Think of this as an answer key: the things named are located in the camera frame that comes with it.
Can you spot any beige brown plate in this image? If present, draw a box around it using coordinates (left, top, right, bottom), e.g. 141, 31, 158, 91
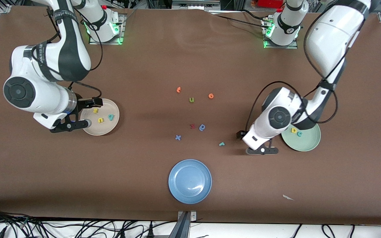
80, 98, 120, 136

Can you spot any green plate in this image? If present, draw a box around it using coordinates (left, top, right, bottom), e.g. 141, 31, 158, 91
281, 121, 321, 152

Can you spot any blue plate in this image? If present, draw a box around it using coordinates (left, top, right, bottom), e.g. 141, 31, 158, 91
168, 159, 212, 205

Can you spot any brown table cover sheet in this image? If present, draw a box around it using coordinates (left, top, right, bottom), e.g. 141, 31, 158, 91
0, 6, 381, 226

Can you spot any red box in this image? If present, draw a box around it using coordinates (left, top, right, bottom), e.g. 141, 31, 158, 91
258, 0, 283, 9

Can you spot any grey metal box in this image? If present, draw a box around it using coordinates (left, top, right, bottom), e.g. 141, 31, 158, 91
172, 0, 221, 10

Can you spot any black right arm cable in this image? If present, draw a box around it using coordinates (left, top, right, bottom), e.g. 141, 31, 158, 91
45, 0, 104, 99

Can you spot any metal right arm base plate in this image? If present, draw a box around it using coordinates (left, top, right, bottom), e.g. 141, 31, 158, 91
89, 14, 127, 45

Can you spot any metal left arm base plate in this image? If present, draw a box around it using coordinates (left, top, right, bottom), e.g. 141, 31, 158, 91
263, 18, 299, 49

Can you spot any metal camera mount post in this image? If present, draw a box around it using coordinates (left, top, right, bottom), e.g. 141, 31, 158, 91
169, 211, 197, 238

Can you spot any black cable to arm base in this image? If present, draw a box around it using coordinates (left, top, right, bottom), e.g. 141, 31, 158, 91
207, 9, 269, 28

